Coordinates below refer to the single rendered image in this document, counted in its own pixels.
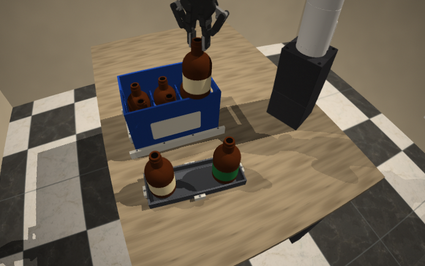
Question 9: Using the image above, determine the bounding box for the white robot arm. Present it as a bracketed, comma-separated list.
[296, 0, 344, 58]

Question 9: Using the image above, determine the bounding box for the blue plastic crate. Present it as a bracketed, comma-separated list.
[117, 62, 219, 150]

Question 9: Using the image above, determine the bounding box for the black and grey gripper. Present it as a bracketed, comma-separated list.
[170, 0, 230, 51]

